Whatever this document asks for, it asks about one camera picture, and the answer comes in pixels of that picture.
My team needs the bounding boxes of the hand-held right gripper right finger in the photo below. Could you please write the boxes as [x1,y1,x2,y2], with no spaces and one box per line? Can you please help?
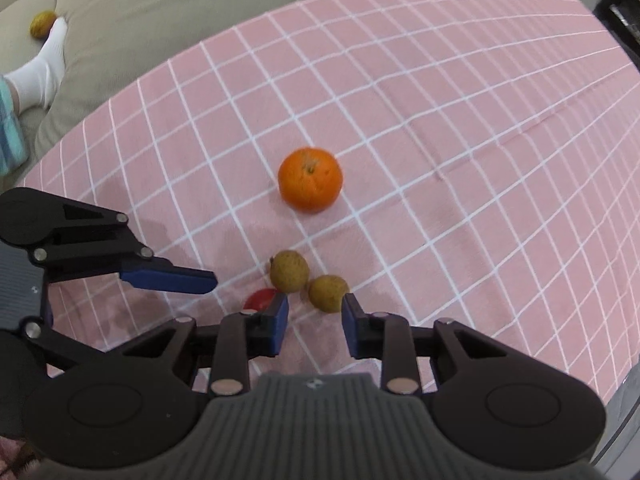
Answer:
[341,294,508,395]

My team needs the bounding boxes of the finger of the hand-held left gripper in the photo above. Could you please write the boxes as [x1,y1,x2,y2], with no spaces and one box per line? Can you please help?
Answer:
[31,195,219,296]
[21,320,110,375]

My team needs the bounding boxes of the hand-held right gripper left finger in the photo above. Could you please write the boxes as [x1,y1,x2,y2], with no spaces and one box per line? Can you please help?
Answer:
[120,294,291,397]

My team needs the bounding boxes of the small red fruit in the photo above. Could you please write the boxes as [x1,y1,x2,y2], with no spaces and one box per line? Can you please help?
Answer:
[243,288,276,311]

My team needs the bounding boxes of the brown longan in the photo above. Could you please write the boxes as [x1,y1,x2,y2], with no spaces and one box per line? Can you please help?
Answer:
[30,10,57,40]
[270,250,308,293]
[306,275,349,314]

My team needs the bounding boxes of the orange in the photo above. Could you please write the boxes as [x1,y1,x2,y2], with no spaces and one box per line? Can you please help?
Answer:
[278,146,344,215]

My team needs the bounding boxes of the pink patterned cloth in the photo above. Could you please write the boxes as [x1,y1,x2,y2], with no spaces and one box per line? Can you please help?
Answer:
[0,435,47,480]

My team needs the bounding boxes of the teal striped pants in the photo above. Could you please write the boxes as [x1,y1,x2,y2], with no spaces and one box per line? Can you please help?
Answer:
[0,74,29,177]

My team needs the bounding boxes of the pink checked tablecloth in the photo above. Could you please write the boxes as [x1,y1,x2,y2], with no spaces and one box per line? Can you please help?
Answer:
[20,0,640,396]

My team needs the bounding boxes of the white sock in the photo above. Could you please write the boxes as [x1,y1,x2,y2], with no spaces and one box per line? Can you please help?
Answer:
[5,16,69,111]

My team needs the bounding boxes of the beige sofa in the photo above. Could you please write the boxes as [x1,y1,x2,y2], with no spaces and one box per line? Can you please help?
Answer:
[0,0,601,181]

